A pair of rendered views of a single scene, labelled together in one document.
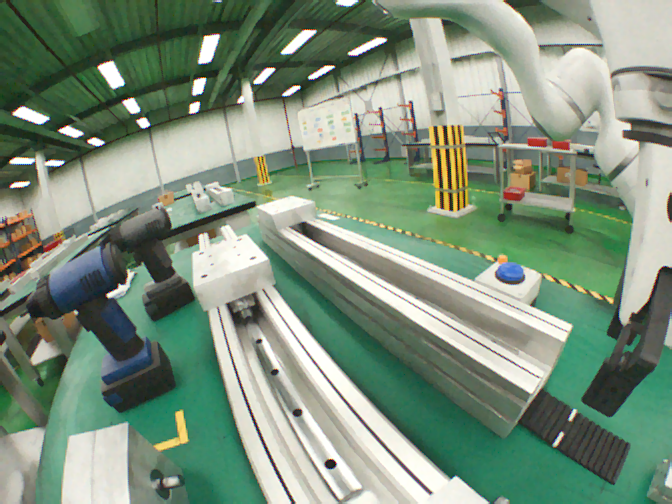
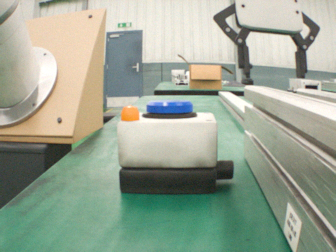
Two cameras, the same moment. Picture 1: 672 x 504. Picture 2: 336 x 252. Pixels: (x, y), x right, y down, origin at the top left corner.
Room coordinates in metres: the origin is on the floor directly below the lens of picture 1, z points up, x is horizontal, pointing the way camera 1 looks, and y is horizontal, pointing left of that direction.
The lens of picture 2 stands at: (0.61, -0.04, 0.88)
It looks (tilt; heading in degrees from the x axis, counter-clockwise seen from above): 7 degrees down; 209
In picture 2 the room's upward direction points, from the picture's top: straight up
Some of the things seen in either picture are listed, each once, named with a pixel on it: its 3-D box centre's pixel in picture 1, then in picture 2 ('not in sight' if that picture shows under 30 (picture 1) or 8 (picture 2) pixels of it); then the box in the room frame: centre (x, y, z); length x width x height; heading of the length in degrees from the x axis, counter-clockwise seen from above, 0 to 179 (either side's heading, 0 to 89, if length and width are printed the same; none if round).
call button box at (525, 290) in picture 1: (504, 295); (179, 149); (0.26, -0.23, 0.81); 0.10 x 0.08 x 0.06; 116
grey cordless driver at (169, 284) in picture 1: (141, 269); not in sight; (0.45, 0.42, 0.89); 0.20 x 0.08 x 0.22; 132
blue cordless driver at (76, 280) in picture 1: (92, 339); not in sight; (0.20, 0.35, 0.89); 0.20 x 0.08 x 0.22; 125
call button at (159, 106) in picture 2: (510, 273); (169, 111); (0.26, -0.23, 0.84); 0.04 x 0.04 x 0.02
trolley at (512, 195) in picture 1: (535, 177); not in sight; (2.30, -2.35, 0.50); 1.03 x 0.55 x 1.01; 40
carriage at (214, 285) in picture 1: (230, 274); not in sight; (0.38, 0.18, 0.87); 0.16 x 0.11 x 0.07; 26
